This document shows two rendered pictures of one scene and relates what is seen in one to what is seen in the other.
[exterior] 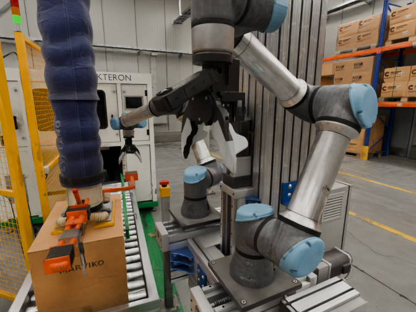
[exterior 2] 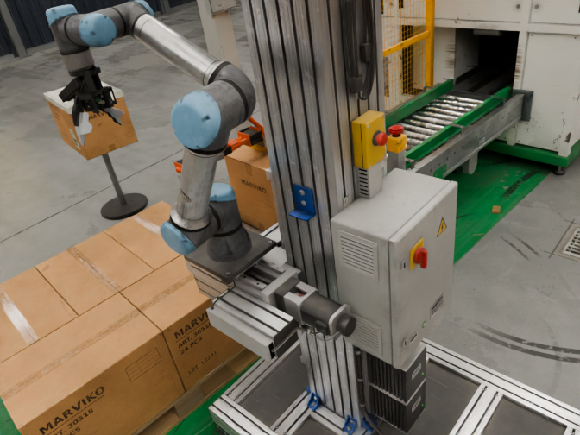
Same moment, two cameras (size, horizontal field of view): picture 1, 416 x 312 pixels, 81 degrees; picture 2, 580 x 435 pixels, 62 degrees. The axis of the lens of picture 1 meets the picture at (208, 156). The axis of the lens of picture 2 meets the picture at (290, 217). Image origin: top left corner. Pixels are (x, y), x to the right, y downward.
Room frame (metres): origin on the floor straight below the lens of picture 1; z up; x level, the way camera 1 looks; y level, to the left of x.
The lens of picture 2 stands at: (0.50, -1.46, 1.95)
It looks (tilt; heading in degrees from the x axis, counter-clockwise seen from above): 32 degrees down; 72
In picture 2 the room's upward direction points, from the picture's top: 9 degrees counter-clockwise
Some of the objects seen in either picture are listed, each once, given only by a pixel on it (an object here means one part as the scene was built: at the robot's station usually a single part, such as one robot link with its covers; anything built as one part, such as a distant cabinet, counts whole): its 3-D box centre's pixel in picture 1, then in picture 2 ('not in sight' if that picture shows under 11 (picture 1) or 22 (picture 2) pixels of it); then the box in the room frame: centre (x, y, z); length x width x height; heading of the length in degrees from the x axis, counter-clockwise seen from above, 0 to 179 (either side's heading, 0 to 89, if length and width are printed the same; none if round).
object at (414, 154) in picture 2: (127, 196); (455, 131); (2.47, 0.86, 0.60); 1.60 x 0.10 x 0.09; 21
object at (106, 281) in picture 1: (88, 247); (297, 174); (1.30, 0.71, 0.75); 0.60 x 0.40 x 0.40; 21
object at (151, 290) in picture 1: (136, 218); (431, 169); (2.16, 0.69, 0.50); 2.31 x 0.05 x 0.19; 21
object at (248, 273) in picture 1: (252, 258); (226, 236); (0.71, -0.15, 1.09); 0.15 x 0.15 x 0.10
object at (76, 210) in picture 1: (78, 213); (250, 135); (1.06, 0.60, 1.08); 0.10 x 0.08 x 0.06; 109
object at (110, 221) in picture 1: (105, 210); not in sight; (1.32, 0.60, 0.97); 0.34 x 0.10 x 0.05; 19
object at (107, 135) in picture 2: not in sight; (91, 116); (0.34, 2.46, 0.82); 0.60 x 0.40 x 0.40; 106
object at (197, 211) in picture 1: (195, 203); not in sight; (1.16, 0.06, 1.09); 0.15 x 0.15 x 0.10
